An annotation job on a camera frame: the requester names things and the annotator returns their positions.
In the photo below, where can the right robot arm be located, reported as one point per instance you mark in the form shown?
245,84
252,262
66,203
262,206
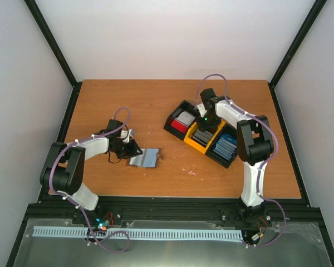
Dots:
254,146

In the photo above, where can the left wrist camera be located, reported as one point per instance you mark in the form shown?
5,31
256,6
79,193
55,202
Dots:
127,135

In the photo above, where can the black bin left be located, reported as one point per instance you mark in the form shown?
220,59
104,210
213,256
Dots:
183,106

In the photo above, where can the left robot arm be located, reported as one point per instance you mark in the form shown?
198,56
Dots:
63,169

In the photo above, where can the right black frame post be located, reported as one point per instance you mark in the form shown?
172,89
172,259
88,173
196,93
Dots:
297,41

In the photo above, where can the left black frame post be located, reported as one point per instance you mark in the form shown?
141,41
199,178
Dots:
50,39

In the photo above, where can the black bin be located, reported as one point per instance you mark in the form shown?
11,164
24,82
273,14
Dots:
183,106
212,155

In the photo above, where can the black frame post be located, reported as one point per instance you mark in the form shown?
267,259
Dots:
50,39
297,41

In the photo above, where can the yellow bin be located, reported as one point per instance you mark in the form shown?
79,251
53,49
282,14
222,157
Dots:
188,140

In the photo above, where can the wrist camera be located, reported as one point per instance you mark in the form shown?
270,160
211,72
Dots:
201,109
127,135

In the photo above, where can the red card stack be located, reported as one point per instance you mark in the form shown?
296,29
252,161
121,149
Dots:
179,126

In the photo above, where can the brown leather card holder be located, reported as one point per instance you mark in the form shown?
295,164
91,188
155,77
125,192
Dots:
147,160

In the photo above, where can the dark grey card stack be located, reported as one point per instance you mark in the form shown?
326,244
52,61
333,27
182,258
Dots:
202,137

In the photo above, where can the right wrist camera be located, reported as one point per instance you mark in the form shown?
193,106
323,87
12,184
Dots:
201,109

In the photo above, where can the right base connector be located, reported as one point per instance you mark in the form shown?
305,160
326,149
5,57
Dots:
256,237

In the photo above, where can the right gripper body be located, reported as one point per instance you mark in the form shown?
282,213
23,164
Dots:
210,122

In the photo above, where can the white card stack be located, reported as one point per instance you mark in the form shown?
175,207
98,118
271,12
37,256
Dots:
186,118

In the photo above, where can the black bin right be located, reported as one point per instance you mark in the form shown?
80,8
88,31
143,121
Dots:
212,155

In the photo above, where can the small circuit board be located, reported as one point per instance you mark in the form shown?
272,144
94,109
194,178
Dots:
105,222

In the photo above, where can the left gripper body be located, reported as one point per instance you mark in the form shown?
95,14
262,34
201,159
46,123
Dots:
122,151

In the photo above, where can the blue card stack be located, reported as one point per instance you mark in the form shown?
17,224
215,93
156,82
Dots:
226,146

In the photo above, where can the light blue cable duct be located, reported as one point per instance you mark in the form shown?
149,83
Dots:
140,234

